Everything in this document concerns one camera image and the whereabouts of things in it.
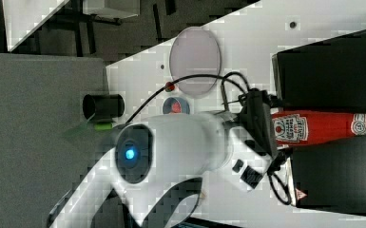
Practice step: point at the black frying pan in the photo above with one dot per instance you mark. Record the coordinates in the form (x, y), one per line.
(103, 108)

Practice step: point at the red plush ketchup bottle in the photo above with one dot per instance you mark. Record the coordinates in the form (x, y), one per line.
(306, 127)

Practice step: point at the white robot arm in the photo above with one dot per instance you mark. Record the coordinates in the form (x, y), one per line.
(156, 166)

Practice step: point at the green spatula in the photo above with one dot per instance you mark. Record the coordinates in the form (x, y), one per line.
(85, 127)

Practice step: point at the plush strawberry toy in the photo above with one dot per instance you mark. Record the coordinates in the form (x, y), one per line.
(176, 108)

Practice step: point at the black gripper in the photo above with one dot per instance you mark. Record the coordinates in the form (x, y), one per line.
(256, 118)

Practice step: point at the blue bowl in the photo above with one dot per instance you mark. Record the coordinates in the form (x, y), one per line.
(170, 101)

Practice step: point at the large grey round plate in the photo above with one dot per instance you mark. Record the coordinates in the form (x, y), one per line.
(195, 51)

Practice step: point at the black and steel toaster oven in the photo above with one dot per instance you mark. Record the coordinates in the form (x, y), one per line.
(326, 76)

